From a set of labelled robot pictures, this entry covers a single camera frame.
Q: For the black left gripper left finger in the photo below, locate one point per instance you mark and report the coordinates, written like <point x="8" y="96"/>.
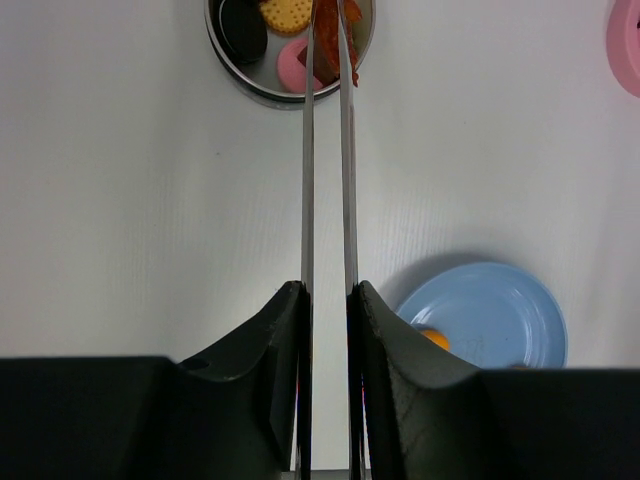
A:
<point x="235" y="410"/>

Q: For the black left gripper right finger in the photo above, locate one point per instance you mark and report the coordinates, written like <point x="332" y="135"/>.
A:
<point x="419" y="412"/>

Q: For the yellow swirl cookie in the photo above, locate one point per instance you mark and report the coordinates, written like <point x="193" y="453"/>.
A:
<point x="437" y="338"/>

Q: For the pink sandwich cookie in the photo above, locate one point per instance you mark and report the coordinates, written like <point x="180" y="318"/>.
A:
<point x="291" y="66"/>

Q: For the brown square chocolate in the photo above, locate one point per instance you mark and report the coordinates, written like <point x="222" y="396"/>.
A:
<point x="322" y="72"/>

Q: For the black sandwich cookie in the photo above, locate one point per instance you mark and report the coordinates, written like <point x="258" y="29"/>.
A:
<point x="243" y="30"/>

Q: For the red chicken wing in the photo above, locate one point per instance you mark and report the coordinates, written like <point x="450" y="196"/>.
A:
<point x="326" y="32"/>

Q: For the tan round cracker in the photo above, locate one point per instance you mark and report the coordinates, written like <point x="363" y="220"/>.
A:
<point x="286" y="17"/>

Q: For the pink round lid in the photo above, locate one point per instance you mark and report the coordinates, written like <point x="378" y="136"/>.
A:
<point x="622" y="44"/>

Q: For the blue plate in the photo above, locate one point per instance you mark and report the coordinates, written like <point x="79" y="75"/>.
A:
<point x="493" y="315"/>

